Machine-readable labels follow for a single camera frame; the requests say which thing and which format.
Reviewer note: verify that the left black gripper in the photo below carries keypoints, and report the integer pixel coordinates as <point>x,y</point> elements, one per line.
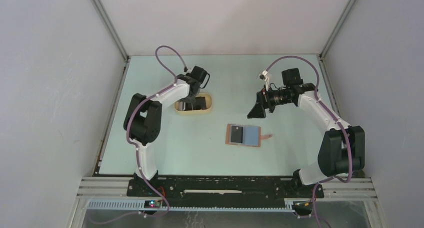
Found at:
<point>189,100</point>

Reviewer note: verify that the beige oval card tray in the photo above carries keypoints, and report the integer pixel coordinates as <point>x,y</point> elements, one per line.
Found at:
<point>179,106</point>

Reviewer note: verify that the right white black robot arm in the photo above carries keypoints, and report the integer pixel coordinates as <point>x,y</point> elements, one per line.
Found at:
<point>342,149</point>

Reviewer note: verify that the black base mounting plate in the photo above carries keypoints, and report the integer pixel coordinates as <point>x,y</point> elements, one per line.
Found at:
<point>184,191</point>

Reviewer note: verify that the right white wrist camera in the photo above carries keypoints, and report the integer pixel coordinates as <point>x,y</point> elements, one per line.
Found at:
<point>265,76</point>

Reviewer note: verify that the aluminium frame rail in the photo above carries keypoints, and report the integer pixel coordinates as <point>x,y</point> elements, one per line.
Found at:
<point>110,192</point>

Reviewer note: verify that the black card in tray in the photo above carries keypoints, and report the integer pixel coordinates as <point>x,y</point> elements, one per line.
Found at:
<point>200,103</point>

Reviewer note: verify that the brown leather card holder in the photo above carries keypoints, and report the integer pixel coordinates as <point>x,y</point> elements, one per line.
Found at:
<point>252,136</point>

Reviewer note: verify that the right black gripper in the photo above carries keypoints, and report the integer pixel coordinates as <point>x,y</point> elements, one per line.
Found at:
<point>263,101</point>

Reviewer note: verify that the black credit card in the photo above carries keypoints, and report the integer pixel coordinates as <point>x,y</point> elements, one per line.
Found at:
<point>236,134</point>

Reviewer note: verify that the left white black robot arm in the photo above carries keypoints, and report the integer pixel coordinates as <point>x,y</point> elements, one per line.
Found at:
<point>143,120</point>

